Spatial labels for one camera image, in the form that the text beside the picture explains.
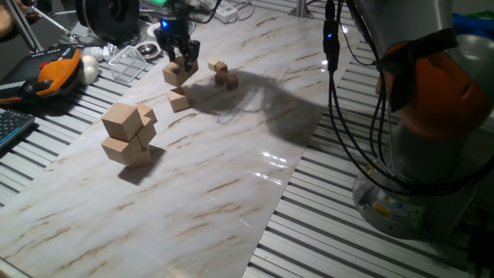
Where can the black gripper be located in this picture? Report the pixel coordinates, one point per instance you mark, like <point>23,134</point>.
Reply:
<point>173,34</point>

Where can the large wooden cube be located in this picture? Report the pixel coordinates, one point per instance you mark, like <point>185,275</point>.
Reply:
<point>119,152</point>
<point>148,112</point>
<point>194,68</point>
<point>173,75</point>
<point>148,133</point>
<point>178,99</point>
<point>119,121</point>

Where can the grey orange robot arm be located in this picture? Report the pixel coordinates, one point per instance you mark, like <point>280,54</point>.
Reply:
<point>436,96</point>

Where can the person's left hand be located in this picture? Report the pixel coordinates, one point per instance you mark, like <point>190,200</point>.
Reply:
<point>9,21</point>

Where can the small wooden cube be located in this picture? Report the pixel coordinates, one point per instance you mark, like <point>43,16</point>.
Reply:
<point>220,78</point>
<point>222,67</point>
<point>212,65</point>
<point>232,82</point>

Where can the white round device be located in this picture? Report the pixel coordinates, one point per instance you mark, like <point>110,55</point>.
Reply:
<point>151,30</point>

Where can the clear plastic box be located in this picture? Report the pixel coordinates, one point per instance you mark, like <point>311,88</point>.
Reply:
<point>127,63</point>

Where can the white power strip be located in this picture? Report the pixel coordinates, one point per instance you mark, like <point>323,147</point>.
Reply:
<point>225,12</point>

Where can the black filament spool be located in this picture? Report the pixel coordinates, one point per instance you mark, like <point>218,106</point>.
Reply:
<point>108,19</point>

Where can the white plug adapter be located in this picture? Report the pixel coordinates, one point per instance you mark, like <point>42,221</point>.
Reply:
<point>96,52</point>

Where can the white egg-shaped object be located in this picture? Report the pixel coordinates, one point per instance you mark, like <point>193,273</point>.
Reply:
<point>89,69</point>

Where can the grey metal stand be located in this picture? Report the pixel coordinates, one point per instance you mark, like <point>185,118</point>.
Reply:
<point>67,29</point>

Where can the orange black teach pendant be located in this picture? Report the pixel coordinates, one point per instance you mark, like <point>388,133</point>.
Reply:
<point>54,73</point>

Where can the marble pattern mat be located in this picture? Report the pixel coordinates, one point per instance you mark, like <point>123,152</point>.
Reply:
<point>231,193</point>

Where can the slanted metal pole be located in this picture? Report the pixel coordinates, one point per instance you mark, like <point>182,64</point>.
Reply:
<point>23,25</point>

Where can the black keyboard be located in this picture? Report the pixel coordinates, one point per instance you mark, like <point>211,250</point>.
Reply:
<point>13,125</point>

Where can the blue bag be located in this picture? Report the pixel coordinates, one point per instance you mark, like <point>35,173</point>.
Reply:
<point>472,27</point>

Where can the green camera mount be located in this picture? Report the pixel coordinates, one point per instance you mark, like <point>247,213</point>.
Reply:
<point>159,2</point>

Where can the aluminium frame profile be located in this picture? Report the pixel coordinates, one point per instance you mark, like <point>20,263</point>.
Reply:
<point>301,7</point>

